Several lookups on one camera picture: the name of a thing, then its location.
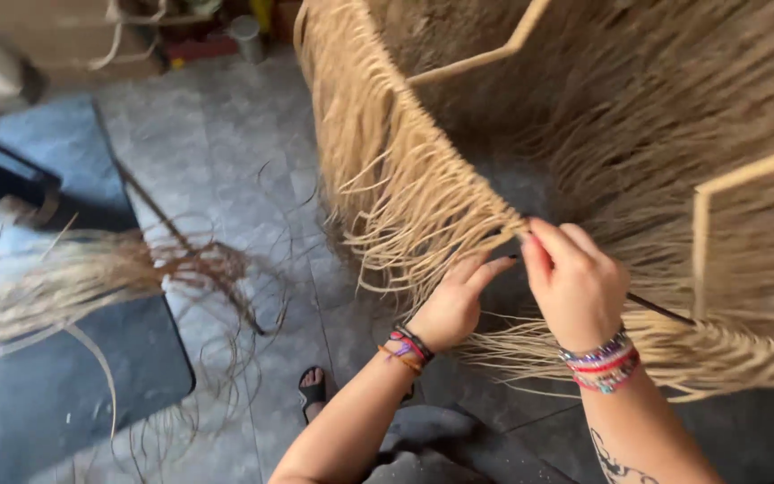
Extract person's left hand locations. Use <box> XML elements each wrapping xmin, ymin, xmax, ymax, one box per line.
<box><xmin>406</xmin><ymin>254</ymin><xmax>518</xmax><ymax>352</ymax></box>

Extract person's right hand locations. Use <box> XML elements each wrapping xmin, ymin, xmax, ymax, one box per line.
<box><xmin>520</xmin><ymin>217</ymin><xmax>631</xmax><ymax>352</ymax></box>

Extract raffia fringed frame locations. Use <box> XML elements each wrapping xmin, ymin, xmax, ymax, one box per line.
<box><xmin>293</xmin><ymin>0</ymin><xmax>774</xmax><ymax>404</ymax></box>

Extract black thin rod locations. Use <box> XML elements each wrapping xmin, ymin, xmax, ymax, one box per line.
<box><xmin>625</xmin><ymin>292</ymin><xmax>697</xmax><ymax>327</ymax></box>

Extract person's grey trousers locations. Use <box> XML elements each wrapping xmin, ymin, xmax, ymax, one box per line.
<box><xmin>360</xmin><ymin>403</ymin><xmax>579</xmax><ymax>484</ymax></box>

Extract black sandal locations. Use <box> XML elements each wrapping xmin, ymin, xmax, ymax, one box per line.
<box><xmin>297</xmin><ymin>366</ymin><xmax>329</xmax><ymax>426</ymax></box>

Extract grey metal can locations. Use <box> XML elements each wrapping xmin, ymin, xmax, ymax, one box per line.
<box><xmin>229</xmin><ymin>15</ymin><xmax>267</xmax><ymax>65</ymax></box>

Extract red box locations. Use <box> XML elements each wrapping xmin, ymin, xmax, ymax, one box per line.
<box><xmin>165</xmin><ymin>34</ymin><xmax>239</xmax><ymax>67</ymax></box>

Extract loose raffia fibre bundle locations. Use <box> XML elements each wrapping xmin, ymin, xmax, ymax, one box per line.
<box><xmin>0</xmin><ymin>202</ymin><xmax>294</xmax><ymax>445</ymax></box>

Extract grey floor mat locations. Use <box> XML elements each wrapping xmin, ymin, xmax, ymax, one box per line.
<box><xmin>0</xmin><ymin>94</ymin><xmax>197</xmax><ymax>484</ymax></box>

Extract cardboard box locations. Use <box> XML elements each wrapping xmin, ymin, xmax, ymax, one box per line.
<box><xmin>0</xmin><ymin>0</ymin><xmax>166</xmax><ymax>85</ymax></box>

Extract right wrist beaded bracelets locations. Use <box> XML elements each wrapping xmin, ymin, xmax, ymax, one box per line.
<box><xmin>558</xmin><ymin>328</ymin><xmax>642</xmax><ymax>394</ymax></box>

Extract left wrist cord bracelets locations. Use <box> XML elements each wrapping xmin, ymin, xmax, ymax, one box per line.
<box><xmin>378</xmin><ymin>323</ymin><xmax>436</xmax><ymax>375</ymax></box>

